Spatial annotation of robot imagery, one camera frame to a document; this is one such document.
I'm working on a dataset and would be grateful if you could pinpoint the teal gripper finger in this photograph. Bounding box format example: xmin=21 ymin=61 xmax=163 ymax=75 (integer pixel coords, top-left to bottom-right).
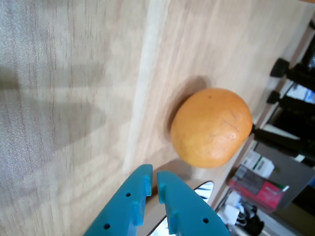
xmin=157 ymin=171 xmax=232 ymax=236
xmin=82 ymin=164 xmax=154 ymax=236

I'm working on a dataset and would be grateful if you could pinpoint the white plate with blue strokes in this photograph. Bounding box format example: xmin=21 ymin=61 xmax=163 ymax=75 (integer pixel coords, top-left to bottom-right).
xmin=149 ymin=180 xmax=215 ymax=236

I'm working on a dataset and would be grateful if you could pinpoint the black adapter bundle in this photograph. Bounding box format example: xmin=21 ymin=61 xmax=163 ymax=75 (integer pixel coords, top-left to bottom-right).
xmin=246 ymin=216 xmax=265 ymax=234

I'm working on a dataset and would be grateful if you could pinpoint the red and grey box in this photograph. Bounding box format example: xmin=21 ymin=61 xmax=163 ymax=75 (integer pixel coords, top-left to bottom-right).
xmin=228 ymin=165 xmax=290 ymax=213

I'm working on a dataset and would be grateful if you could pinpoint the white and green box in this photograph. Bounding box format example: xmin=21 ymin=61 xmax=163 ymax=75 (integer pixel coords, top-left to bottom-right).
xmin=240 ymin=149 xmax=275 ymax=178

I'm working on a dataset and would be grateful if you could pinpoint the black tripod stand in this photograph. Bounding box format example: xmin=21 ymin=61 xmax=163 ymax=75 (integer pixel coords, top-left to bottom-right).
xmin=252 ymin=58 xmax=315 ymax=168

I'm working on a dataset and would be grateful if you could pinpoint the white charger with cable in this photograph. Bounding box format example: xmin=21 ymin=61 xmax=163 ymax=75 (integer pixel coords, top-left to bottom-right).
xmin=221 ymin=204 xmax=248 ymax=227

